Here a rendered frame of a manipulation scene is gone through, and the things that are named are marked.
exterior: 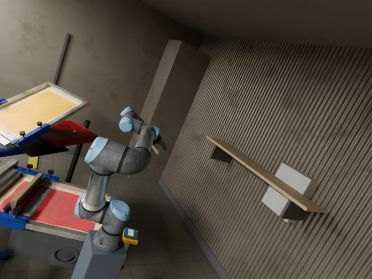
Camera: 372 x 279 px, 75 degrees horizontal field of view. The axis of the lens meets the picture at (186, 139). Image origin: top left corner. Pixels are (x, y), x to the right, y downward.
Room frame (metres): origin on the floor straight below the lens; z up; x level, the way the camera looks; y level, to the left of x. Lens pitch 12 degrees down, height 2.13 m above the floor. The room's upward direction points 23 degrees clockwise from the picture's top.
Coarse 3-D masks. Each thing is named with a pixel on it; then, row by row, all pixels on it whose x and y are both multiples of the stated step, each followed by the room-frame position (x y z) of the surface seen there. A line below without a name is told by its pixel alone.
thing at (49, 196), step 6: (18, 186) 1.59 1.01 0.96; (24, 186) 1.62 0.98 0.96; (42, 186) 1.71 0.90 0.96; (18, 192) 1.53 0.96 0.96; (36, 192) 1.61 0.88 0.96; (54, 192) 1.70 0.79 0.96; (60, 192) 1.73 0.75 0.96; (66, 192) 1.76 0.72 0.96; (30, 198) 1.52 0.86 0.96; (48, 198) 1.60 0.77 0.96; (78, 198) 1.75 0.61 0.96
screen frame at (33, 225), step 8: (16, 176) 1.64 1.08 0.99; (24, 176) 1.72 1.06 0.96; (32, 176) 1.73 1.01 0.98; (8, 184) 1.53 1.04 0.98; (56, 184) 1.78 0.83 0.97; (64, 184) 1.80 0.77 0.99; (72, 184) 1.84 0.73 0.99; (0, 192) 1.43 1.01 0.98; (80, 192) 1.83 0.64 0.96; (32, 224) 1.27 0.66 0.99; (40, 224) 1.29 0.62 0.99; (48, 224) 1.32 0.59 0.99; (48, 232) 1.29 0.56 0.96; (56, 232) 1.30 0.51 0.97; (64, 232) 1.31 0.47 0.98; (72, 232) 1.33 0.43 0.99; (80, 232) 1.36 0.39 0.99; (80, 240) 1.34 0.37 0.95
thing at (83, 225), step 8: (8, 200) 1.41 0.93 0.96; (0, 208) 1.32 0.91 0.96; (40, 208) 1.47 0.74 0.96; (24, 216) 1.34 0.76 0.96; (32, 216) 1.37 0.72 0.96; (40, 216) 1.39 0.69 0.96; (56, 224) 1.39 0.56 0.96; (64, 224) 1.42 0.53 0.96; (72, 224) 1.45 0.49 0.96; (80, 224) 1.48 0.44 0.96; (88, 224) 1.51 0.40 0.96
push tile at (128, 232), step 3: (126, 228) 1.62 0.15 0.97; (129, 228) 1.63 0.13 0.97; (126, 231) 1.58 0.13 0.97; (129, 231) 1.59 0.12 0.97; (132, 231) 1.61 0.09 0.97; (135, 231) 1.62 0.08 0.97; (123, 234) 1.55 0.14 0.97; (126, 234) 1.55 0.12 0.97; (129, 234) 1.57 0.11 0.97; (132, 234) 1.58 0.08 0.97; (135, 234) 1.59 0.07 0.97; (129, 237) 1.54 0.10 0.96; (132, 237) 1.55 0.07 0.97; (135, 237) 1.56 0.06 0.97
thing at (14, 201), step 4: (36, 176) 1.64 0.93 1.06; (40, 176) 1.67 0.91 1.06; (32, 180) 1.57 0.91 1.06; (36, 180) 1.59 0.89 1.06; (40, 180) 1.70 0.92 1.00; (28, 184) 1.51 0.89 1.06; (32, 184) 1.53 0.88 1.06; (36, 184) 1.61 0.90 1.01; (24, 188) 1.45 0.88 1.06; (28, 188) 1.47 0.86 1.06; (32, 188) 1.54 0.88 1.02; (20, 192) 1.40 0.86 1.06; (24, 192) 1.42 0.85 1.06; (28, 192) 1.48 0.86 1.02; (16, 196) 1.35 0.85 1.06; (20, 196) 1.37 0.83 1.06; (24, 196) 1.43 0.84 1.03; (12, 200) 1.31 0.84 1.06; (16, 200) 1.31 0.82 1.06; (20, 200) 1.37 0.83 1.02; (12, 204) 1.31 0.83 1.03; (16, 204) 1.31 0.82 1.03; (12, 208) 1.31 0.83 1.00
